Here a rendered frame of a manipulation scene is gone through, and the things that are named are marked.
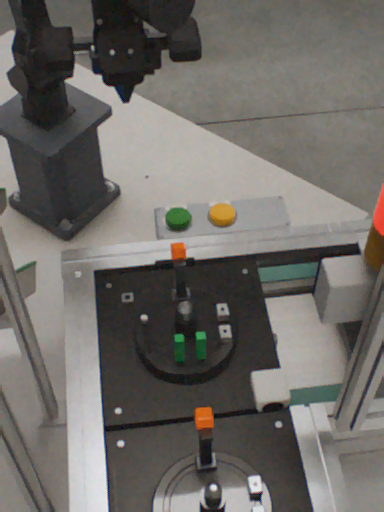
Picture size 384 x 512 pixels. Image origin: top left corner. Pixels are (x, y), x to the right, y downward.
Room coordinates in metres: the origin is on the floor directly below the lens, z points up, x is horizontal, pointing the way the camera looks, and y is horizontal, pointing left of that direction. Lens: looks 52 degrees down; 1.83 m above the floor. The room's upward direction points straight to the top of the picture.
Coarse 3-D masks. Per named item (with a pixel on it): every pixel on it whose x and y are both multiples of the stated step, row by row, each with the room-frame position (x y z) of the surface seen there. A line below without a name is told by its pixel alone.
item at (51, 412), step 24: (0, 240) 0.47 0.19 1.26; (0, 264) 0.47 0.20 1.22; (0, 288) 0.46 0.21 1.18; (24, 312) 0.47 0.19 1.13; (24, 336) 0.47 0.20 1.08; (24, 360) 0.46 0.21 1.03; (0, 384) 0.32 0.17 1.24; (48, 384) 0.47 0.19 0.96; (0, 408) 0.30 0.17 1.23; (48, 408) 0.47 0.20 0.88; (0, 432) 0.30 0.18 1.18; (24, 456) 0.30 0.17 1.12; (24, 480) 0.30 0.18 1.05; (48, 504) 0.31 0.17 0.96
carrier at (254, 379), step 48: (96, 288) 0.62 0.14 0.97; (144, 288) 0.62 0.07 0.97; (192, 288) 0.60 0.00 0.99; (240, 288) 0.62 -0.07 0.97; (144, 336) 0.50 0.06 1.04; (192, 336) 0.52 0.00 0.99; (240, 336) 0.54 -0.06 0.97; (144, 384) 0.46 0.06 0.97; (192, 384) 0.46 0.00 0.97; (240, 384) 0.46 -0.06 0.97
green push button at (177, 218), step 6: (168, 210) 0.77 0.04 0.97; (174, 210) 0.77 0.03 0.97; (180, 210) 0.77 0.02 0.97; (186, 210) 0.77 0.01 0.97; (168, 216) 0.75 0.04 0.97; (174, 216) 0.75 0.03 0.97; (180, 216) 0.75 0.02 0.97; (186, 216) 0.75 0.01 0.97; (168, 222) 0.74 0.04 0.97; (174, 222) 0.74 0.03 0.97; (180, 222) 0.74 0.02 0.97; (186, 222) 0.74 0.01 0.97; (174, 228) 0.74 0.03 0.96; (180, 228) 0.74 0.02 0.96
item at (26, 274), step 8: (24, 264) 0.60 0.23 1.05; (32, 264) 0.61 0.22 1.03; (16, 272) 0.56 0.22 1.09; (24, 272) 0.58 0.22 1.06; (32, 272) 0.61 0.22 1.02; (24, 280) 0.57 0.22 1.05; (32, 280) 0.60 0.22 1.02; (24, 288) 0.57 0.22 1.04; (32, 288) 0.59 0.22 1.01; (0, 296) 0.49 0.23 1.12; (24, 296) 0.56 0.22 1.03; (0, 304) 0.49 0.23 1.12; (0, 312) 0.48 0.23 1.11
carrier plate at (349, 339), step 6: (324, 252) 0.68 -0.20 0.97; (330, 252) 0.69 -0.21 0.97; (336, 252) 0.69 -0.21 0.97; (342, 324) 0.56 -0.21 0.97; (348, 324) 0.56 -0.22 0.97; (354, 324) 0.56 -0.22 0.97; (360, 324) 0.56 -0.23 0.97; (342, 330) 0.55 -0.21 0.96; (348, 330) 0.55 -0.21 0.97; (354, 330) 0.55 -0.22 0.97; (348, 336) 0.54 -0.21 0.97; (354, 336) 0.54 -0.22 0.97; (348, 342) 0.53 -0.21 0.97; (354, 342) 0.53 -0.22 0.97; (348, 348) 0.52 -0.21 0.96; (348, 354) 0.52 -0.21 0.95
